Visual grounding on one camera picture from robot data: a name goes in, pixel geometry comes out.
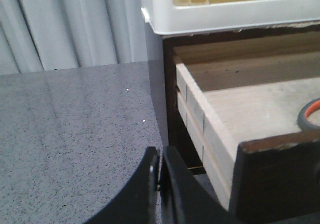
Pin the white curtain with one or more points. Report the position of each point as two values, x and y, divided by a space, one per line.
42 35

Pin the white plastic tray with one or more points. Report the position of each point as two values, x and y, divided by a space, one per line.
174 17

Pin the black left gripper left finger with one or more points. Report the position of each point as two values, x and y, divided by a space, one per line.
137 200

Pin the wooden drawer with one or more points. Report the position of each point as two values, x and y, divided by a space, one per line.
242 117

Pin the dark wooden drawer cabinet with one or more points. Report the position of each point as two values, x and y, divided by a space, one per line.
176 130

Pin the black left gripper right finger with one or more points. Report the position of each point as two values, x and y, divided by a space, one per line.
183 200

